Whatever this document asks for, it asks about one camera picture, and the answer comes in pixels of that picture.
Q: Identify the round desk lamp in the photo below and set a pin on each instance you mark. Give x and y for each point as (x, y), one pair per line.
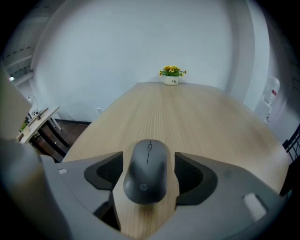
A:
(32, 103)

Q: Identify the white wall outlet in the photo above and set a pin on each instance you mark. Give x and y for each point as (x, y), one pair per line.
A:
(99, 110)

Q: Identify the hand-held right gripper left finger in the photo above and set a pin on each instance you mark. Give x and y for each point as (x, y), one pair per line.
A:
(77, 182)

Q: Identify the white pot of yellow flowers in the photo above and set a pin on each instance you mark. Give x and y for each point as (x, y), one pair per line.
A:
(171, 80)

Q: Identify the person's white shirt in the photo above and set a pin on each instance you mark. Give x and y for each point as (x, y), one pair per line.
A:
(23, 187)

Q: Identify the black mouse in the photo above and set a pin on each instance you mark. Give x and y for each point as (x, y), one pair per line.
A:
(146, 175)

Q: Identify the light wooden side desk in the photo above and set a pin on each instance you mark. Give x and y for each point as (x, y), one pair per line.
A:
(47, 114)

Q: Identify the white water dispenser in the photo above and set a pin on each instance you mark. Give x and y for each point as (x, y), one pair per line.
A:
(270, 93)

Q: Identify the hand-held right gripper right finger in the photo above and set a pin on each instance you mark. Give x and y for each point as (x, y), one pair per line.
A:
(229, 199)

